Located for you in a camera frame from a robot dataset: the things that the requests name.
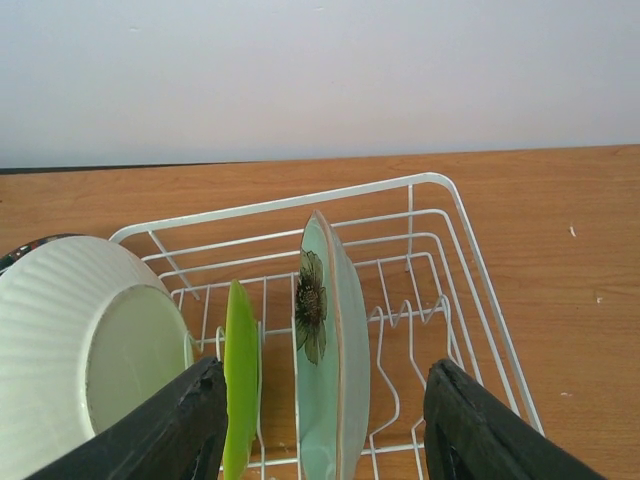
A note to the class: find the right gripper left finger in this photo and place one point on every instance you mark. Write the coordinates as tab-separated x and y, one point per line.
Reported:
178	433

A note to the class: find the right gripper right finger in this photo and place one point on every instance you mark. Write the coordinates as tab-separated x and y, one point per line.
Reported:
470	434

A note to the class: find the lime green plate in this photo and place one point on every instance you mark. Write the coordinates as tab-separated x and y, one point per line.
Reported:
241	371

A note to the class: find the floral patterned bowl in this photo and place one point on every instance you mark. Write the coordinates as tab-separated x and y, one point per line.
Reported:
88	334

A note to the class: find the white wire dish rack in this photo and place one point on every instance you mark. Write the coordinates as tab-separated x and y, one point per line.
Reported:
427	293

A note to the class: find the teal flower plate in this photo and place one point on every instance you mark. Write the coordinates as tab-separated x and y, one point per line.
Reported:
333	380

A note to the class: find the black rimmed plate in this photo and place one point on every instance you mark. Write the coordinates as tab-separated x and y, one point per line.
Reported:
15	255

